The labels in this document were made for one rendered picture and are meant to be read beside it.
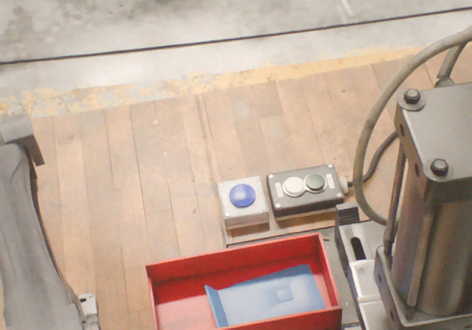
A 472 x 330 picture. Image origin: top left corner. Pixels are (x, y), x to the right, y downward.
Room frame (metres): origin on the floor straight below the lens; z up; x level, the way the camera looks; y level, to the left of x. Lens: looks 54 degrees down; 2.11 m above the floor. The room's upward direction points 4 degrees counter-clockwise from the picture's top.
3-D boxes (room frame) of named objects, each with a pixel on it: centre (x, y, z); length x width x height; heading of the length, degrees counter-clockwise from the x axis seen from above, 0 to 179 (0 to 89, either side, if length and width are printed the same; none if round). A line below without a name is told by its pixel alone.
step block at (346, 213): (0.70, -0.15, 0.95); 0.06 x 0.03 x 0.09; 7
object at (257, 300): (0.63, -0.02, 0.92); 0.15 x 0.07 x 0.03; 104
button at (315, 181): (0.81, -0.11, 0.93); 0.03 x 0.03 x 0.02
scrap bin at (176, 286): (0.63, 0.01, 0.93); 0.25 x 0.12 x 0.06; 97
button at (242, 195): (0.80, 0.00, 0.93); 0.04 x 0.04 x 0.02
